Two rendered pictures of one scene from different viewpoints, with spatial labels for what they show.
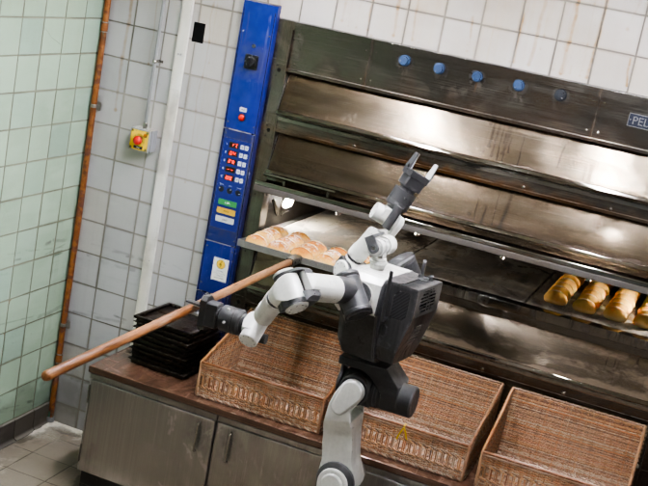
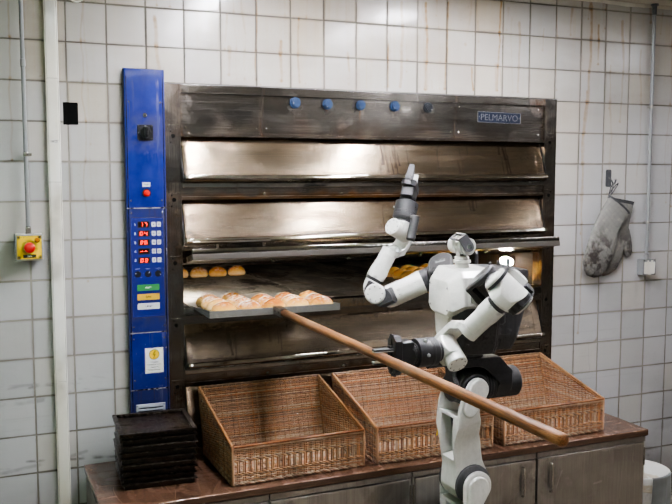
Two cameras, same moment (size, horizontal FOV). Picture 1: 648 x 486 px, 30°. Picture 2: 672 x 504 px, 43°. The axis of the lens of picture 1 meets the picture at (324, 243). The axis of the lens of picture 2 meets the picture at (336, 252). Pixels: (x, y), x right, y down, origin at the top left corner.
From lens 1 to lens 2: 3.08 m
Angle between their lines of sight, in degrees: 42
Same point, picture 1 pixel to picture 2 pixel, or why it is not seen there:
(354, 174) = (270, 220)
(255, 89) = (155, 160)
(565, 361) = not seen: hidden behind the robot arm
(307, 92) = (205, 152)
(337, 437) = (467, 441)
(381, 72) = (275, 118)
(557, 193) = (442, 189)
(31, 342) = not seen: outside the picture
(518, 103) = (396, 122)
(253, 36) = (141, 105)
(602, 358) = not seen: hidden behind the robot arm
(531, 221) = (428, 218)
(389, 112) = (290, 154)
